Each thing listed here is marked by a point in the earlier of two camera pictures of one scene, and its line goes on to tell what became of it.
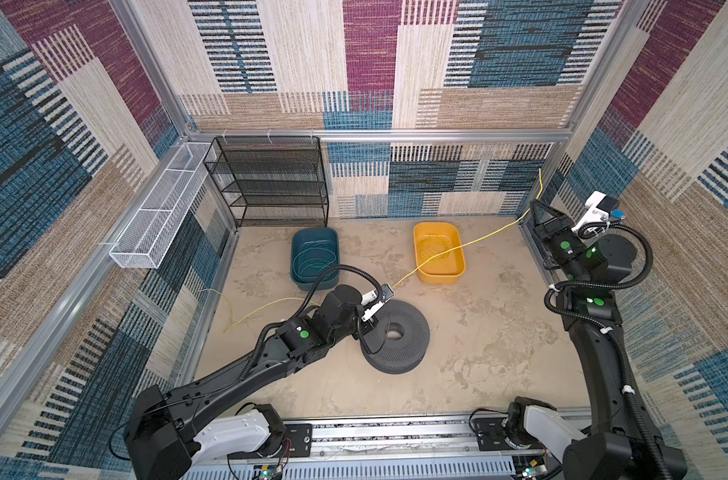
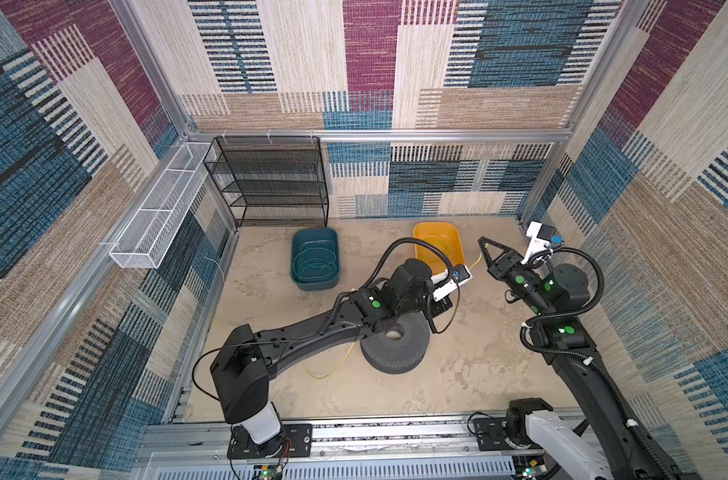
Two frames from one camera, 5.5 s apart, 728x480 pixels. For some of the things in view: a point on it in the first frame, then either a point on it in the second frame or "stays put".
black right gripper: [546, 230] to [504, 263]
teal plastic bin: [313, 252] stays put
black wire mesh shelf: [272, 180] stays put
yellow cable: [442, 253] to [337, 367]
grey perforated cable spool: [401, 355] stays put
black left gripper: [366, 326] to [438, 307]
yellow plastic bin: [431, 238] stays put
